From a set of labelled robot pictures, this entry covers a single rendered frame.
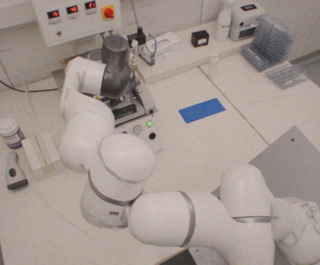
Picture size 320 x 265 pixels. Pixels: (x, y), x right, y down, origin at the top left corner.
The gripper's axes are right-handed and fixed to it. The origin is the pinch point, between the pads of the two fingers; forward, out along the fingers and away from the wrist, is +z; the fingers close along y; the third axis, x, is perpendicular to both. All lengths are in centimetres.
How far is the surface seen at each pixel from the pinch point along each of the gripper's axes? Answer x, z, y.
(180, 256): 13, 82, 74
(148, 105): 13.0, 3.6, 5.6
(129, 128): 2.9, 9.4, 10.3
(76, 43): -3.8, 1.3, -31.5
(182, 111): 35.2, 26.9, 6.4
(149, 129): 11.4, 12.1, 13.0
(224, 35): 83, 31, -29
